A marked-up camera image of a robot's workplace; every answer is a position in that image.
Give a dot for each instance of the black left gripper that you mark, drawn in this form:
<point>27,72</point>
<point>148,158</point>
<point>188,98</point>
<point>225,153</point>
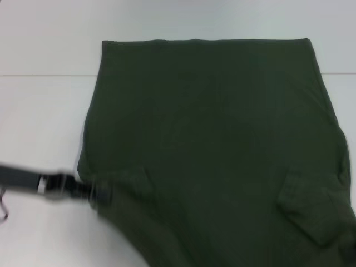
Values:
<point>18,178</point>

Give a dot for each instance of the dark green t-shirt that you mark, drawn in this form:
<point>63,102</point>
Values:
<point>208,139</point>

